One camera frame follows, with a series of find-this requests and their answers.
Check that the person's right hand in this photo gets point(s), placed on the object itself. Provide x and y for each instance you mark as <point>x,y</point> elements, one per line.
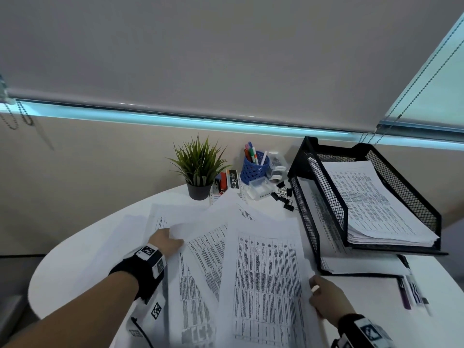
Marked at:
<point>331,300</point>

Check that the person's left hand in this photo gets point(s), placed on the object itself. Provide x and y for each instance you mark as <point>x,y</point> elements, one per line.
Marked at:
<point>165,242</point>

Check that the pile of papers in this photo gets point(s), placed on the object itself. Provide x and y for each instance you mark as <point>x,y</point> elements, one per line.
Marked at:
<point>195,286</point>

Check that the black mesh paper tray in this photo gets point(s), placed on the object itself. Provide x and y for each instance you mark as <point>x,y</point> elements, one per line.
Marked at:
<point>330,199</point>

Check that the person's left forearm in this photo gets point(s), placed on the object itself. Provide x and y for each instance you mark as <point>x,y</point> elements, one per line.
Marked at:
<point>72,315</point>

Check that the white table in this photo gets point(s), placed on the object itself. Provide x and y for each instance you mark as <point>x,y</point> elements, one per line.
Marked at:
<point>362,304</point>

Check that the black left wristband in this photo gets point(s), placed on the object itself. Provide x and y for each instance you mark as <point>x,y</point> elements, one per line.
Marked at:
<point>134,275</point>

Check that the potted green plant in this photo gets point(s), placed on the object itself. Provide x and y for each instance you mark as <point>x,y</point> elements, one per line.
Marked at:
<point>199,192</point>

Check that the dark blue pen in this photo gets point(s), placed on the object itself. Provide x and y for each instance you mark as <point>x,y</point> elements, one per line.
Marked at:
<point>405,297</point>

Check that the small dark blue box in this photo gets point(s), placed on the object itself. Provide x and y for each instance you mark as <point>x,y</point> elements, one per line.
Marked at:
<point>216,184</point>

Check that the black marker pen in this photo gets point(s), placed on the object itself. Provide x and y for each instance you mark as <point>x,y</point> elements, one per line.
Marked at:
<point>417,289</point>

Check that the white box with dark label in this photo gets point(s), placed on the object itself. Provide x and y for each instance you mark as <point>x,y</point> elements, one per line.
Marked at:
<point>233,180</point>

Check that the clear plastic lidded box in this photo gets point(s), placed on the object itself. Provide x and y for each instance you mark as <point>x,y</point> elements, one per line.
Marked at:
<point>259,190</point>

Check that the blue pen holder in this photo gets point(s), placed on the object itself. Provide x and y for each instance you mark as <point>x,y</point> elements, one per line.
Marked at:
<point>253,173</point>

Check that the cluster of black binder clips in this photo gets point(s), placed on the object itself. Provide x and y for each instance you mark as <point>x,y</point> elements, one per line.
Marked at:
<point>282,197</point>

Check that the red pen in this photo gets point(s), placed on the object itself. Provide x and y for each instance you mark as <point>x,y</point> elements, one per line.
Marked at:
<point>246,155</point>

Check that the glass window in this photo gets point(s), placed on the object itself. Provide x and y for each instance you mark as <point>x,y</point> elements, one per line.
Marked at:
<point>181,120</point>

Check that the green and white pen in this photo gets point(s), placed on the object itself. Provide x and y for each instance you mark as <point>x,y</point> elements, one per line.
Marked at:
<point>254,156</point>

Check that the white tape dispenser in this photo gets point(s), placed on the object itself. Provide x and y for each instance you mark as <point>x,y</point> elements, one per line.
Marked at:
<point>277,166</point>

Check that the grey low cabinet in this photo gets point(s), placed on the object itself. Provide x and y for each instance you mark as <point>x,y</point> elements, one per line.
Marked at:
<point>14,286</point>

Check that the wide grey roller blind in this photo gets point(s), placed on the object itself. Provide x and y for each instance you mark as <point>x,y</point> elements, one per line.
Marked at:
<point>217,50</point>

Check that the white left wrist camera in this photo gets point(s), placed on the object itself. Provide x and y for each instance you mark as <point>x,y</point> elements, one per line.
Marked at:
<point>156,310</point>

